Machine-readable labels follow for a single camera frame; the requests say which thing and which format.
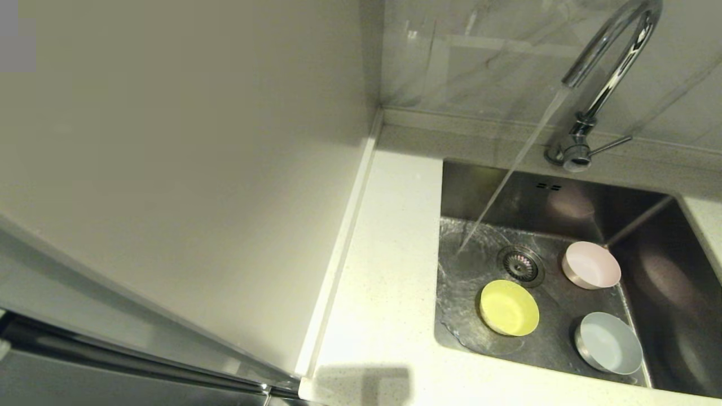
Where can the yellow bowl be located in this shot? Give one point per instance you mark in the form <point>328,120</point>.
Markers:
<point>509,308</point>

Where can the pink bowl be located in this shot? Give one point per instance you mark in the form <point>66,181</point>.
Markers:
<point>592,265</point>

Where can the chrome gooseneck faucet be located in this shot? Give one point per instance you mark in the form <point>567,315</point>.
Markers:
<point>578,152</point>

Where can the tall white cabinet panel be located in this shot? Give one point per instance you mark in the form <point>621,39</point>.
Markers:
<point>169,141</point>

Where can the round metal drain strainer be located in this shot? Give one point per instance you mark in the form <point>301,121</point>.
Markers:
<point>520,265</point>

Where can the white counter edge strip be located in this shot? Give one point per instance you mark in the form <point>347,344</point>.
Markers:
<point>338,248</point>

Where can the stainless steel sink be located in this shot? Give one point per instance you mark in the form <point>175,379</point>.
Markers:
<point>564,316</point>

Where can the pale grey bowl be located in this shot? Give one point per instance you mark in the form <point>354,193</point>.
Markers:
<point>610,344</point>

